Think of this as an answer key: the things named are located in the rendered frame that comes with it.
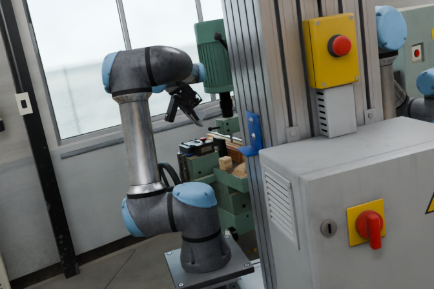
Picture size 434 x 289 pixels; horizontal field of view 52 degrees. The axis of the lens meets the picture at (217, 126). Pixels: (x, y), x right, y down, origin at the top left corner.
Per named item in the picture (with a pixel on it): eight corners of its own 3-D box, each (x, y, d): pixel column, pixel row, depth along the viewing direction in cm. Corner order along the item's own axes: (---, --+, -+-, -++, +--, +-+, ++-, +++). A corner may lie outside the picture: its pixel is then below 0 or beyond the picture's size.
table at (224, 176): (161, 168, 218) (159, 157, 217) (214, 151, 232) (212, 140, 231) (223, 201, 166) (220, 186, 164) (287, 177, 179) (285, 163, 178)
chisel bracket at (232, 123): (217, 137, 203) (214, 119, 201) (243, 129, 210) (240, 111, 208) (225, 139, 197) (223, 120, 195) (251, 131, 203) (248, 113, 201)
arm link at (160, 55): (186, 36, 121) (203, 57, 169) (147, 42, 121) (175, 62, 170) (192, 78, 121) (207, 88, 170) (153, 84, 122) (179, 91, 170)
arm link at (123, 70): (176, 237, 122) (146, 41, 121) (123, 244, 123) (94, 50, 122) (182, 226, 134) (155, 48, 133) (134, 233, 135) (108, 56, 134)
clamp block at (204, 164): (179, 172, 198) (176, 153, 196) (206, 164, 204) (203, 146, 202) (194, 180, 185) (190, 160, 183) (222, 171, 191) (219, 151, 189)
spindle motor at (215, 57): (197, 93, 201) (186, 24, 195) (230, 85, 209) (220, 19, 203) (216, 95, 186) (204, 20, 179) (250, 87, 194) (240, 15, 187)
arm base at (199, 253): (237, 263, 125) (232, 231, 123) (186, 279, 122) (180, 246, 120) (223, 241, 140) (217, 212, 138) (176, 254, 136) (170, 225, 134)
